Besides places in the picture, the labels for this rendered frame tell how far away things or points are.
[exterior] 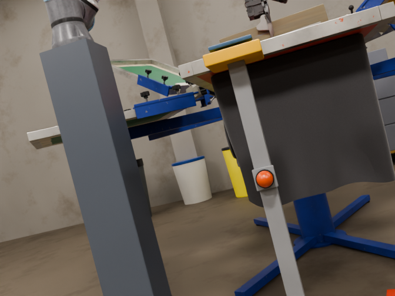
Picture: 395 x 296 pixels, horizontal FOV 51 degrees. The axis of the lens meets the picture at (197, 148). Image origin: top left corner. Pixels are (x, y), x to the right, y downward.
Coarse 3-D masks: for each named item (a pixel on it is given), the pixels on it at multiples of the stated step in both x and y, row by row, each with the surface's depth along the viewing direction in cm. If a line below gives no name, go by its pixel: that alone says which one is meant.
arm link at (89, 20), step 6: (84, 0) 158; (90, 0) 159; (96, 0) 162; (90, 6) 160; (96, 6) 162; (90, 12) 161; (96, 12) 165; (84, 18) 158; (90, 18) 163; (90, 24) 165; (90, 30) 169
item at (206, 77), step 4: (280, 52) 117; (268, 56) 118; (272, 56) 120; (276, 56) 122; (260, 60) 122; (248, 64) 123; (212, 72) 121; (220, 72) 125; (200, 76) 123; (204, 76) 125; (208, 76) 127; (208, 80) 136
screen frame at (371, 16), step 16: (352, 16) 108; (368, 16) 107; (384, 16) 107; (304, 32) 111; (320, 32) 110; (336, 32) 109; (272, 48) 113; (288, 48) 113; (192, 64) 117; (192, 80) 127
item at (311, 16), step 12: (300, 12) 156; (312, 12) 155; (324, 12) 154; (276, 24) 158; (288, 24) 157; (300, 24) 156; (228, 36) 162; (240, 36) 161; (252, 36) 160; (264, 36) 159
